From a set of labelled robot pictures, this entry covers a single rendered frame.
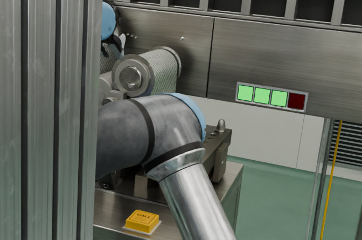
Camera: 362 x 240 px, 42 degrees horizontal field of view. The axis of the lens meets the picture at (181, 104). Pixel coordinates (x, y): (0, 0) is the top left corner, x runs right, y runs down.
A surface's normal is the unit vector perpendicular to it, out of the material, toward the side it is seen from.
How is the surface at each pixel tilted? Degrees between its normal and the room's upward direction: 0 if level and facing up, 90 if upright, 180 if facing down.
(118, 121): 50
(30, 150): 90
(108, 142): 77
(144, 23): 90
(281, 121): 90
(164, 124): 67
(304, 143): 90
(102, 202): 0
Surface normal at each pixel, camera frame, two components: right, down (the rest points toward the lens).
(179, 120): 0.55, -0.43
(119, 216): 0.08, -0.96
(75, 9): 0.96, 0.15
